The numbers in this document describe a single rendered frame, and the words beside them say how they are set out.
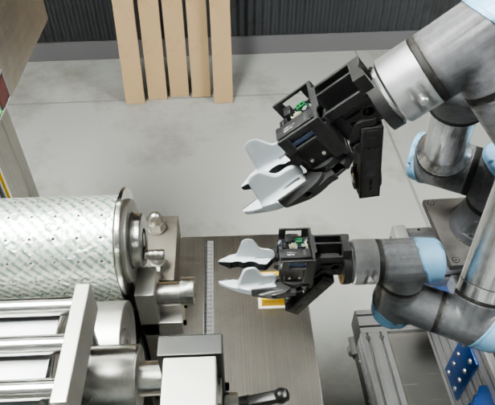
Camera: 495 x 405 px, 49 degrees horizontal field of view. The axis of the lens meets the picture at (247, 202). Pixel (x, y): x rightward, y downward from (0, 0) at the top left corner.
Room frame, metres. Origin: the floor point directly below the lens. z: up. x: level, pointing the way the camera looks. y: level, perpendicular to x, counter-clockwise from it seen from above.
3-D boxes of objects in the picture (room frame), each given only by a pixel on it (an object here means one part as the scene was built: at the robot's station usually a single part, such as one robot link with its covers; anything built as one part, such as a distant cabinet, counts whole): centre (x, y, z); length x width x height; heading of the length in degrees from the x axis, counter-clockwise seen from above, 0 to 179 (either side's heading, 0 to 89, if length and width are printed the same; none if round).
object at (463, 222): (0.92, -0.58, 0.87); 0.15 x 0.15 x 0.10
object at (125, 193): (0.50, 0.16, 1.25); 0.15 x 0.01 x 0.15; 3
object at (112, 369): (0.25, 0.13, 1.33); 0.06 x 0.06 x 0.06; 3
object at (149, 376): (0.25, 0.07, 1.33); 0.06 x 0.03 x 0.03; 93
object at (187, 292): (0.46, 0.08, 1.18); 0.04 x 0.02 x 0.04; 3
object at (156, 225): (0.72, 0.18, 1.05); 0.04 x 0.04 x 0.04
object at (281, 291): (0.54, -0.05, 1.09); 0.09 x 0.05 x 0.02; 102
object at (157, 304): (0.46, 0.12, 1.05); 0.06 x 0.05 x 0.31; 93
